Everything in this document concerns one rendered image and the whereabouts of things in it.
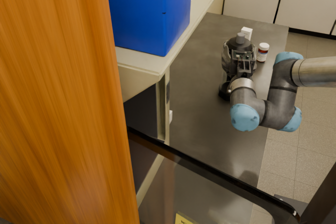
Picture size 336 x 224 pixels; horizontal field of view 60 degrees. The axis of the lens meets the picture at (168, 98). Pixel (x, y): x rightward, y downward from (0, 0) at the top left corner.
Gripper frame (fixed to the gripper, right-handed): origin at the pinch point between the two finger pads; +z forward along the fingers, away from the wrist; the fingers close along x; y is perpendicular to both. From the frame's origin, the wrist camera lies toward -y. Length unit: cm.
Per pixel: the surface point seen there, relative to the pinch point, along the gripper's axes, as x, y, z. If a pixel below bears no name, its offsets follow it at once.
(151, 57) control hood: 20, 40, -58
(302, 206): -58, -114, 0
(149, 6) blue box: 20, 47, -57
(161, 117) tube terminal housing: 23.8, -4.9, -29.7
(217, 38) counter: 4.9, -23.9, 43.5
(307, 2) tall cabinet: -98, -90, 222
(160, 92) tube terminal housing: 23.8, 5.4, -29.0
